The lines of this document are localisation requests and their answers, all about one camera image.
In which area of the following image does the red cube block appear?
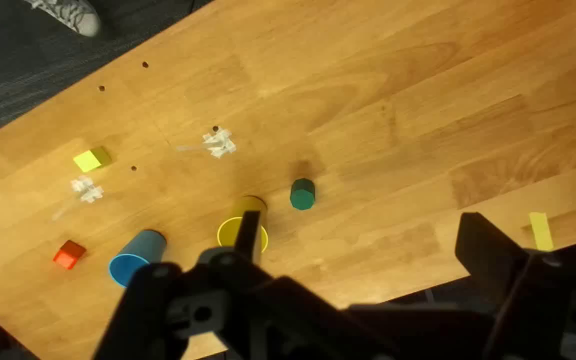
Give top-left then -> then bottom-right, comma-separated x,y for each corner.
52,239 -> 87,273

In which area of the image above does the green cylinder block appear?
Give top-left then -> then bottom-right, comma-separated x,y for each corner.
287,177 -> 318,212

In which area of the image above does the yellow cube block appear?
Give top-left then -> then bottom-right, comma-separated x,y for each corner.
71,145 -> 113,177

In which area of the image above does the grey patterned sneaker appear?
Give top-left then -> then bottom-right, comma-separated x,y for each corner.
23,0 -> 104,38

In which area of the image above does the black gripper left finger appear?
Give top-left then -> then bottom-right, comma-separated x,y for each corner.
94,211 -> 343,360

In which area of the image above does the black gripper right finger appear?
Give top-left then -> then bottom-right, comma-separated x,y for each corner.
453,211 -> 576,360

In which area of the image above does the yellow tape strip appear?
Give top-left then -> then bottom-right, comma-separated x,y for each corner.
525,211 -> 556,254

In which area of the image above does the yellow plastic cup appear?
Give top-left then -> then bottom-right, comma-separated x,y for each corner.
213,194 -> 272,262

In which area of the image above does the white jack toy with stick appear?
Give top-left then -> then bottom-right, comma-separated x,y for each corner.
174,127 -> 240,161
50,174 -> 105,224

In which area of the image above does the blue plastic cup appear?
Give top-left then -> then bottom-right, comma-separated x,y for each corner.
105,229 -> 169,291

